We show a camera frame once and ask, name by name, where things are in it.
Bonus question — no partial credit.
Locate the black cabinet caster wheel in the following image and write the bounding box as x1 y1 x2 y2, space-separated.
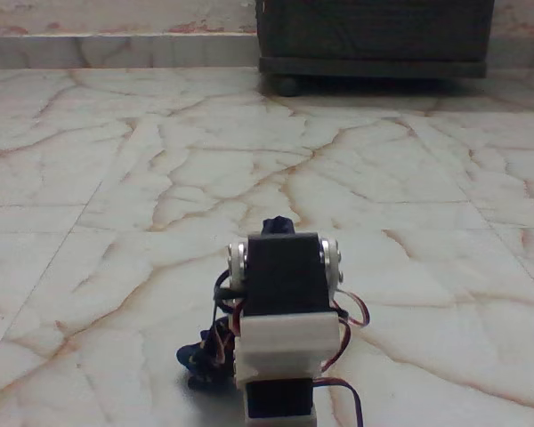
274 75 301 99

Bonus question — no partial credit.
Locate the dark blue object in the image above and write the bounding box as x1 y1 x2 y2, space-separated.
175 214 295 389

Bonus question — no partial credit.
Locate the dark wooden cabinet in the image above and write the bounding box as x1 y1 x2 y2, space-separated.
254 0 496 82

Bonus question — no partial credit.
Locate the dark servo cable bundle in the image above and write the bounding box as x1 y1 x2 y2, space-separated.
209 269 247 368

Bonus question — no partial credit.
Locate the black red servo cable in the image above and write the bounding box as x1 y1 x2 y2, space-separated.
318 318 362 427

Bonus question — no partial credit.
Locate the red white servo cable loop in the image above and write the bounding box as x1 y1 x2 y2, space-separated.
331 287 371 331

